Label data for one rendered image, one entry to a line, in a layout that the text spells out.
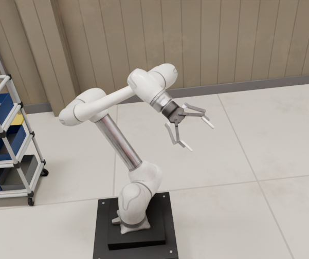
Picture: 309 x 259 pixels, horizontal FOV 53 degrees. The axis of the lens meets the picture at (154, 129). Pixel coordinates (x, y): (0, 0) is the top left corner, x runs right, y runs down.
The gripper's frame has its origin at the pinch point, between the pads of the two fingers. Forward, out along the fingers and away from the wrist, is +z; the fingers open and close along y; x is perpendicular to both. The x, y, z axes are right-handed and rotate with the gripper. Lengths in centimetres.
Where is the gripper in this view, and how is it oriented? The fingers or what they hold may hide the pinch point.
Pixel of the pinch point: (201, 137)
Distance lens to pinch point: 135.6
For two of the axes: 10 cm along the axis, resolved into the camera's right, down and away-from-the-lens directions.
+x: 0.1, 1.2, 9.9
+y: 6.8, -7.3, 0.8
